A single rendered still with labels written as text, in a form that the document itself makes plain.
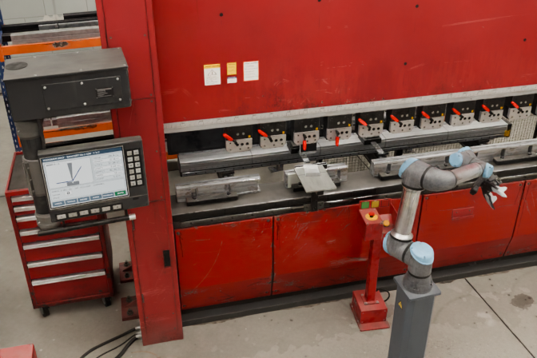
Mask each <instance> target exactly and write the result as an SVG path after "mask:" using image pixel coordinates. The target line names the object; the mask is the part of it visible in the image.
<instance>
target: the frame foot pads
mask: <svg viewBox="0 0 537 358"><path fill-rule="evenodd" d="M119 271H120V283H127V282H132V281H134V279H133V269H132V263H131V261H125V262H122V263H119ZM121 315H122V321H126V320H135V319H139V314H138V308H137V298H136V296H127V297H122V298H121Z"/></svg>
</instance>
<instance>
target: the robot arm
mask: <svg viewBox="0 0 537 358"><path fill-rule="evenodd" d="M449 163H450V165H451V166H453V167H459V168H457V169H453V170H450V169H445V170H442V169H438V168H436V167H434V166H432V165H429V164H427V163H425V162H423V161H421V160H419V159H415V158H414V157H411V158H408V159H407V160H406V161H405V162H404V163H403V164H402V165H401V167H400V170H399V177H400V178H402V182H401V185H402V186H403V187H404V189H403V192H402V197H401V200H400V207H399V210H398V213H397V218H396V223H395V228H394V229H392V230H391V231H389V232H388V233H387V234H386V235H385V236H386V237H385V238H384V241H383V248H384V251H385V252H386V253H388V254H389V255H390V256H393V257H395V258H396V259H398V260H400V261H402V262H404V263H405V264H406V265H408V270H407V272H406V273H405V275H404V277H403V281H402V284H403V286H404V288H405V289H406V290H408V291H409V292H411V293H415V294H426V293H428V292H430V291H431V290H432V286H433V282H432V276H431V272H432V263H433V261H434V251H433V249H432V247H431V246H430V245H428V244H426V243H424V242H420V241H417V242H413V241H412V238H413V235H412V233H411V231H412V226H413V222H414V219H415V215H416V210H417V206H418V203H419V199H420V193H421V191H423V190H425V189H426V190H429V191H436V192H437V191H445V190H449V189H453V188H455V186H456V185H458V184H460V183H463V182H465V181H469V180H471V179H474V178H477V177H478V178H477V180H476V182H475V184H474V185H473V186H472V188H471V190H470V194H471V195H473V196H474V195H475V194H476V193H477V192H478V188H479V187H480V186H481V189H482V193H483V196H484V198H485V200H486V202H487V203H488V204H489V205H490V206H491V207H492V208H493V209H495V207H494V205H493V203H494V202H495V201H496V200H497V197H496V196H493V195H492V193H491V192H494V193H498V194H499V195H500V196H501V197H507V196H506V194H505V193H504V191H505V190H506V189H507V187H499V185H500V184H502V183H503V182H502V181H497V180H496V178H497V177H498V176H497V175H494V174H493V166H492V165H490V164H488V163H486V162H484V161H481V160H479V159H478V157H477V156H476V155H475V154H474V153H473V151H472V150H471V149H470V148H469V147H468V146H465V147H463V148H462V149H460V150H459V151H458V152H456V153H453V154H451V155H450V157H449ZM498 179H499V178H498ZM499 180H500V179H499Z"/></svg>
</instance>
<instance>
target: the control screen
mask: <svg viewBox="0 0 537 358"><path fill-rule="evenodd" d="M42 164H43V169H44V173H45V177H46V184H47V188H48V192H49V196H50V203H51V207H52V208H55V207H60V206H65V205H73V204H78V203H83V202H88V201H96V200H101V199H106V198H111V197H120V196H125V195H128V193H127V187H126V180H125V169H124V163H123V156H122V151H121V147H118V148H113V149H103V150H98V151H92V152H86V153H76V154H71V155H65V156H60V157H50V158H45V159H42ZM71 190H72V194H71V195H66V196H65V192H66V191H71Z"/></svg>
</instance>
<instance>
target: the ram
mask: <svg viewBox="0 0 537 358"><path fill-rule="evenodd" d="M152 4H153V21H154V29H155V38H156V47H157V64H158V73H159V82H160V90H161V107H162V116H163V124H167V123H174V122H183V121H197V120H205V119H212V118H220V117H235V116H242V115H250V114H258V113H272V112H280V111H288V110H296V109H311V108H318V107H326V106H334V105H348V104H356V103H364V102H371V101H386V100H394V99H401V98H410V97H424V96H432V95H440V94H447V93H462V92H470V91H477V90H492V89H500V88H507V87H516V86H530V85H537V0H152ZM250 61H259V80H256V81H247V82H244V74H243V62H250ZM231 62H236V63H237V74H231V75H227V63H231ZM213 64H220V72H221V84H217V85H208V86H205V71H204V65H213ZM230 77H237V82H234V83H228V78H230ZM531 93H537V89H530V90H522V91H514V92H506V93H493V94H484V95H477V96H470V97H455V98H448V99H439V100H432V101H418V102H410V103H403V104H395V105H381V106H373V107H365V108H358V109H343V110H336V111H328V112H320V113H306V114H298V115H291V116H283V117H269V118H261V119H253V120H246V121H231V122H224V123H217V124H208V125H195V126H186V127H179V128H172V129H164V133H178V132H185V131H194V130H201V129H215V128H222V127H230V126H238V125H251V124H259V123H266V122H275V121H288V120H296V119H303V118H311V117H325V116H332V115H340V114H348V113H362V112H369V111H377V110H384V109H399V108H406V107H413V106H421V105H435V104H443V103H450V102H458V101H472V100H479V99H487V98H494V97H509V96H516V95H524V94H531Z"/></svg>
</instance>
